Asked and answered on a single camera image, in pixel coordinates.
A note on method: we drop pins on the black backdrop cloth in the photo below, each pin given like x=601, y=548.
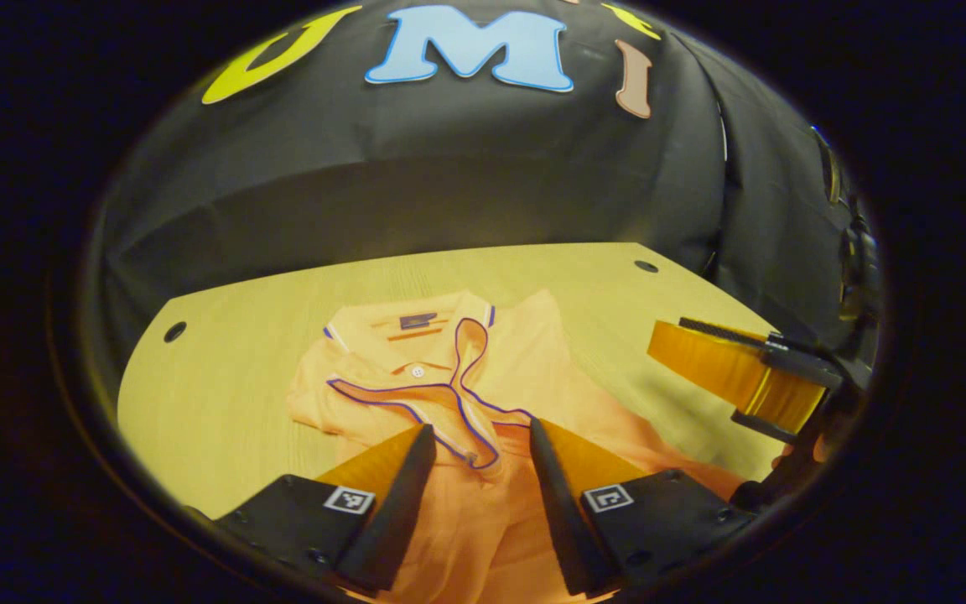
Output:
x=449, y=168

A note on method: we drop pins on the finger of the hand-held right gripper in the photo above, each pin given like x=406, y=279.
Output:
x=734, y=369

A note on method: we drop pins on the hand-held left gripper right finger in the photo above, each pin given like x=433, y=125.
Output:
x=563, y=520

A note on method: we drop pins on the orange T-shirt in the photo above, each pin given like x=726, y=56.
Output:
x=533, y=361

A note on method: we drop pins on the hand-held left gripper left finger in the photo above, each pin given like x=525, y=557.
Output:
x=399, y=520

